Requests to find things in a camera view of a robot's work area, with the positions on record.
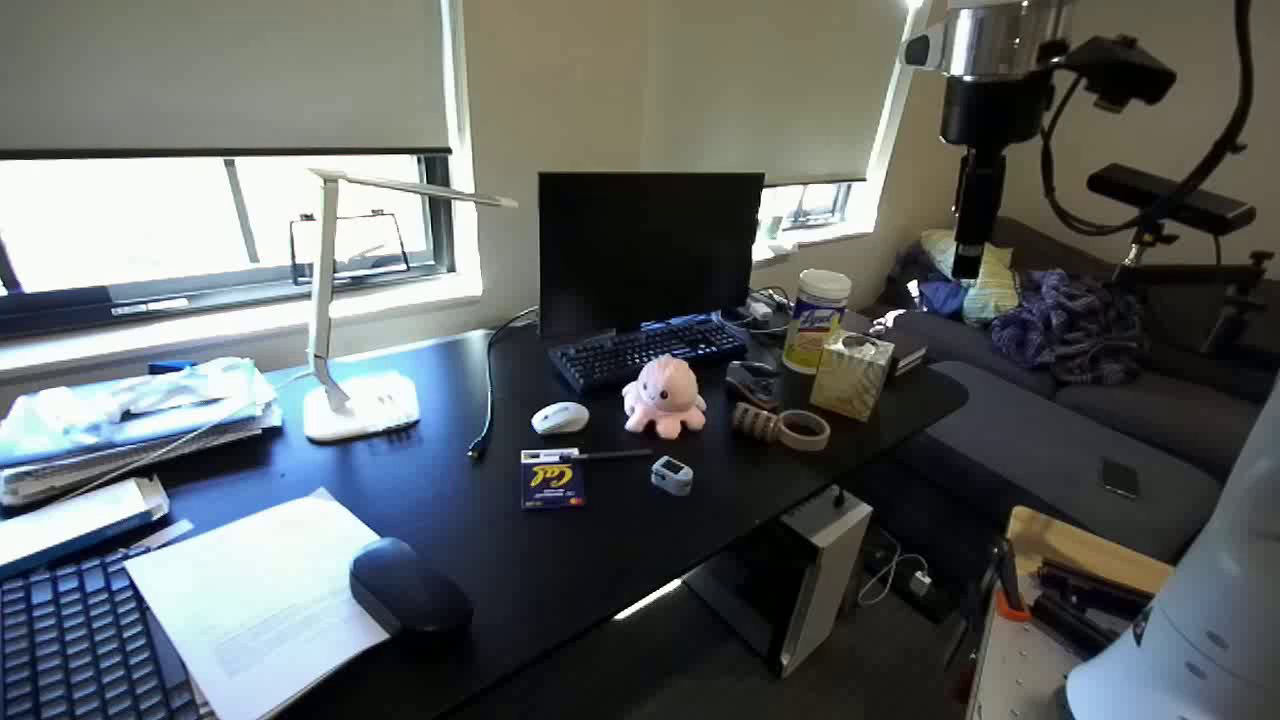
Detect white computer tower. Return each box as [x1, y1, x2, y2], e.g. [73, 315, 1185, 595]
[686, 481, 880, 680]

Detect grey sofa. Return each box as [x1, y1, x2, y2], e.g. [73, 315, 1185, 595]
[853, 211, 1280, 567]

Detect floor power strip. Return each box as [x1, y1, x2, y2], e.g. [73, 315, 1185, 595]
[853, 526, 947, 615]

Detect black stapler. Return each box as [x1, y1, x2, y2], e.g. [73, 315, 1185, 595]
[720, 350, 792, 412]

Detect wide white window blind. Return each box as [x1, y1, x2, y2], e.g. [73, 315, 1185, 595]
[0, 0, 456, 159]

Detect jar with white lid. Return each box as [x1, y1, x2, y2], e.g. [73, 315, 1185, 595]
[781, 262, 858, 378]

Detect black bar camera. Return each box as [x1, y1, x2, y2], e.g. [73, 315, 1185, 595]
[1084, 159, 1262, 239]

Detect black tools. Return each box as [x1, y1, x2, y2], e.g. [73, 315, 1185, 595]
[1027, 554, 1157, 661]

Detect black pen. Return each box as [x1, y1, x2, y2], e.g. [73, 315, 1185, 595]
[573, 444, 661, 468]

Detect light green cloth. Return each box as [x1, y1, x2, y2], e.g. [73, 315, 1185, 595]
[916, 222, 1027, 328]

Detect blue card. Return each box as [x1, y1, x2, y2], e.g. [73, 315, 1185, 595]
[516, 444, 591, 516]

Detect dark laptop keyboard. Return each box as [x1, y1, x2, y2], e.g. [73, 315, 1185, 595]
[0, 539, 209, 720]

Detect narrow white window blind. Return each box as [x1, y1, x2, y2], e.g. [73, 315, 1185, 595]
[636, 0, 912, 192]

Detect beige tape roll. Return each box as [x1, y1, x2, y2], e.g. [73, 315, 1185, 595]
[775, 404, 836, 454]

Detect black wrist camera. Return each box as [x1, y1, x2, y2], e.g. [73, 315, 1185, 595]
[1060, 32, 1182, 114]

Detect purple cloth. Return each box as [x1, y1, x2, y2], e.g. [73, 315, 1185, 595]
[987, 262, 1152, 390]

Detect white desk lamp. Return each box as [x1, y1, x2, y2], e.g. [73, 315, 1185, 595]
[301, 165, 522, 449]

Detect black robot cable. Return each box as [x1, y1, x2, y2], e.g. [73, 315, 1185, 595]
[1036, 0, 1262, 239]

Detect white paper sheet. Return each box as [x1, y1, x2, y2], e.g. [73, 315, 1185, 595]
[119, 485, 392, 720]

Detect black desktop keyboard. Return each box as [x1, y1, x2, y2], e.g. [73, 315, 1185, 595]
[542, 308, 755, 399]

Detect yellowish tissue box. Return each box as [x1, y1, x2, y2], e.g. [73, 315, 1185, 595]
[808, 328, 901, 427]

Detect black monitor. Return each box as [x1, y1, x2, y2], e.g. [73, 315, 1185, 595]
[536, 169, 767, 349]

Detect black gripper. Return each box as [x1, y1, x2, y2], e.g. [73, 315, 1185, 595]
[935, 69, 1060, 279]

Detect white notebook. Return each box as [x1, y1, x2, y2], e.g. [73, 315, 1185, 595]
[0, 471, 176, 580]

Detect white computer mouse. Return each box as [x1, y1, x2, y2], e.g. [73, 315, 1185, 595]
[530, 394, 597, 439]

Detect black camera tripod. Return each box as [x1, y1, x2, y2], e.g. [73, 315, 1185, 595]
[1112, 214, 1277, 360]

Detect black desk cable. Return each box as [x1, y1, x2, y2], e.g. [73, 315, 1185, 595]
[462, 308, 545, 463]

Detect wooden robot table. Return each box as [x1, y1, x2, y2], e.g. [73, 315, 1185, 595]
[962, 499, 1182, 720]

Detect black computer mouse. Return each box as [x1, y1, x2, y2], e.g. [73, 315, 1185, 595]
[345, 532, 476, 644]

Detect clear plastic jar white powder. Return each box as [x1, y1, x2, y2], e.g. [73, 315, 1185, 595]
[728, 399, 792, 453]

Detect pink octopus plush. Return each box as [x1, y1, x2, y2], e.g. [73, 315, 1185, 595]
[621, 350, 712, 444]

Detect stack of papers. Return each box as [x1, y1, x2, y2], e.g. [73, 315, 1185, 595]
[0, 350, 287, 510]

